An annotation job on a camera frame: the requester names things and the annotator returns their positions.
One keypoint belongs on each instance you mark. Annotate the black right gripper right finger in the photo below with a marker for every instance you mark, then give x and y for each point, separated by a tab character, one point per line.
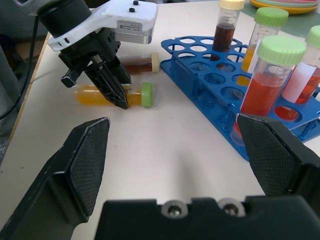
275	155

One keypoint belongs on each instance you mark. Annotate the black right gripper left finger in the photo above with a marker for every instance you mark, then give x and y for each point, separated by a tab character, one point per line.
62	175

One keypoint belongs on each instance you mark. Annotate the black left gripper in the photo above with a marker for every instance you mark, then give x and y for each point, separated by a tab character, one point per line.
80	55

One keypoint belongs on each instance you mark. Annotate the yellow tube with green cap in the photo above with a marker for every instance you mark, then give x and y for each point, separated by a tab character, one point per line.
270	20
87	97

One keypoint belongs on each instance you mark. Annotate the blue test tube rack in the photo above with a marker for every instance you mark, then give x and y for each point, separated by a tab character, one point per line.
190	72

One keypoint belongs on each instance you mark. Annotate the brown tube with cream cap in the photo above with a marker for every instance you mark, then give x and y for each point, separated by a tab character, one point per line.
225	35
140	68

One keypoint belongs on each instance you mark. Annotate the red tube with green cap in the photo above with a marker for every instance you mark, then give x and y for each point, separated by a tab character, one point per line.
305	90
260	95

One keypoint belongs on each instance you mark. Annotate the grey textured panel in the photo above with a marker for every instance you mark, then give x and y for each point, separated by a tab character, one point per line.
8	95

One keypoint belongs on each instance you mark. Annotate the dark green mat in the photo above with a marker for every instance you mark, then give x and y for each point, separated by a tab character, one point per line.
300	23

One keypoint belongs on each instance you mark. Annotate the stack of coloured plates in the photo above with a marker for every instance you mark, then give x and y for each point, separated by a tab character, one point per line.
275	10

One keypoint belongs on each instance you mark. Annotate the light green plate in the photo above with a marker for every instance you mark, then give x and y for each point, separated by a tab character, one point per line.
300	5

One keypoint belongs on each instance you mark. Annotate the pink plate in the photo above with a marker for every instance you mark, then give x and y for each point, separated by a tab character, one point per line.
305	1

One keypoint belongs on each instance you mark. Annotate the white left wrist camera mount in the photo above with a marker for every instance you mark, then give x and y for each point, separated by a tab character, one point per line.
112	12

